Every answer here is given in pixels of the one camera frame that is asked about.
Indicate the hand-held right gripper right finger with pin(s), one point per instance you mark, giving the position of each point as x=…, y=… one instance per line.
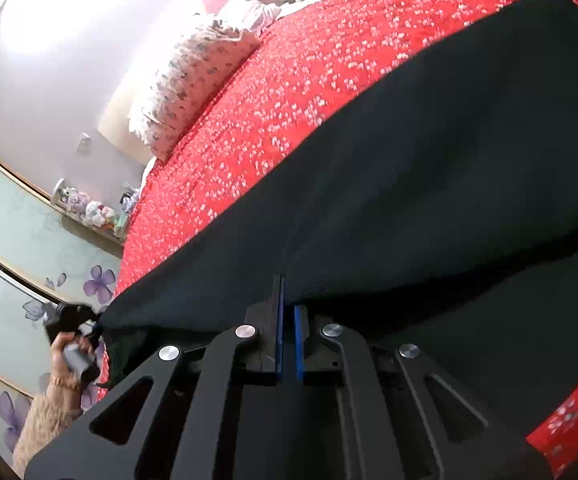
x=299, y=345

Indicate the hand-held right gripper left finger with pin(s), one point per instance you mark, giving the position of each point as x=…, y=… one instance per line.
x=279, y=345

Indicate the black pants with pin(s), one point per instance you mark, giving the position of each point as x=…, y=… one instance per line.
x=419, y=175

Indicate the person's left forearm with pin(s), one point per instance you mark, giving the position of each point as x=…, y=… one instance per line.
x=44, y=430

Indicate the person's left hand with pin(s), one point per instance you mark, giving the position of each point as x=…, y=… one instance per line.
x=61, y=362

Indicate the wooden nightstand with plush toys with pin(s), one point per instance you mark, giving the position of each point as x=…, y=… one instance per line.
x=99, y=241

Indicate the clear tube of plush toys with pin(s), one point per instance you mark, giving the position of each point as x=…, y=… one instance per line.
x=91, y=210

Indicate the wardrobe with purple flower doors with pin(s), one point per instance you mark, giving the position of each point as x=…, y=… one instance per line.
x=9, y=220

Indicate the red floral bedspread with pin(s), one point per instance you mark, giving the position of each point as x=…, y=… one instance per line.
x=294, y=85

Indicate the butterfly print pillow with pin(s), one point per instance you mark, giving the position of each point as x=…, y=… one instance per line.
x=189, y=80

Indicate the pink pillow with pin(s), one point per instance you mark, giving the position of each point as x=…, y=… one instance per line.
x=249, y=10

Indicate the white wall switch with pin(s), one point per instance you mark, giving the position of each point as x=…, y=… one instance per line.
x=85, y=144

